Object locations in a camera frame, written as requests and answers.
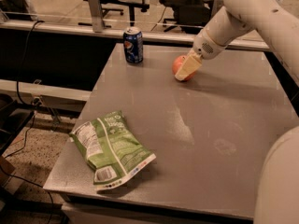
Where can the person in grey sleeve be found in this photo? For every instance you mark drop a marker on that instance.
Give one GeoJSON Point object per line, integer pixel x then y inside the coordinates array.
{"type": "Point", "coordinates": [19, 10]}

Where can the left metal bracket post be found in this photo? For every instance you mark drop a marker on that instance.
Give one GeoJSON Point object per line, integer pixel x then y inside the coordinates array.
{"type": "Point", "coordinates": [97, 15]}

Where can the red apple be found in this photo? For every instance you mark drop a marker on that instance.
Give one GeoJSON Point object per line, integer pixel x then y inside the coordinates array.
{"type": "Point", "coordinates": [177, 63]}

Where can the green jalapeno chip bag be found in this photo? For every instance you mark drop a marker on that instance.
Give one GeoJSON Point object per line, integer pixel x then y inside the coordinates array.
{"type": "Point", "coordinates": [111, 150]}

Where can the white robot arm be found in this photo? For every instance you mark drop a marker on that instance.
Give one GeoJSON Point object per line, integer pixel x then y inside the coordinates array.
{"type": "Point", "coordinates": [277, 200]}

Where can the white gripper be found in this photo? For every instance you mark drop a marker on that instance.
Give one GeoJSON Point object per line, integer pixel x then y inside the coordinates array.
{"type": "Point", "coordinates": [206, 48]}

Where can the blue pepsi soda can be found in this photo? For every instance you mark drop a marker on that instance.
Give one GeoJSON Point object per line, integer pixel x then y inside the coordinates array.
{"type": "Point", "coordinates": [133, 44]}

